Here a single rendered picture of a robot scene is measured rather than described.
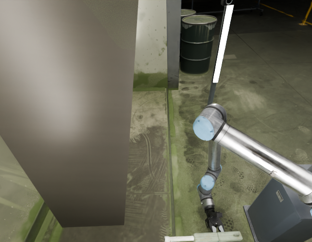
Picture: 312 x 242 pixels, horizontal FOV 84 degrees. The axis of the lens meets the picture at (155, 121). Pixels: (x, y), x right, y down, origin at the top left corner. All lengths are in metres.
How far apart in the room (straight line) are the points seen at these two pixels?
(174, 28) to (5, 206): 2.51
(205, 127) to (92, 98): 0.57
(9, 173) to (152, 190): 1.17
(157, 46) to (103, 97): 2.27
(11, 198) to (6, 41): 1.48
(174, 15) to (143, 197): 2.16
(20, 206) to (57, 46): 1.54
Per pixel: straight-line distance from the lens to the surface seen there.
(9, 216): 1.79
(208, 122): 0.85
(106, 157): 0.61
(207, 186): 1.30
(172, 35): 2.62
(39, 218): 1.88
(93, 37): 0.37
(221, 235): 1.32
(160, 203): 1.68
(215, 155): 1.23
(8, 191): 1.80
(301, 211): 1.22
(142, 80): 2.90
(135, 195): 1.74
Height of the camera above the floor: 1.61
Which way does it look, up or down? 42 degrees down
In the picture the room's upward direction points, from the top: 5 degrees counter-clockwise
